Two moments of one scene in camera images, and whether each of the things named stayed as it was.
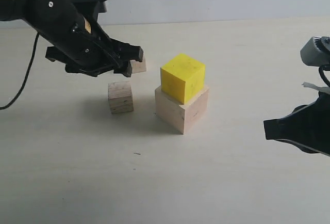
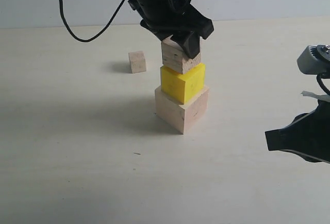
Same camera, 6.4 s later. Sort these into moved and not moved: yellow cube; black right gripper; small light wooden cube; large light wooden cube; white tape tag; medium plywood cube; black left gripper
Moved: black left gripper; medium plywood cube; white tape tag; black right gripper
Not moved: yellow cube; large light wooden cube; small light wooden cube
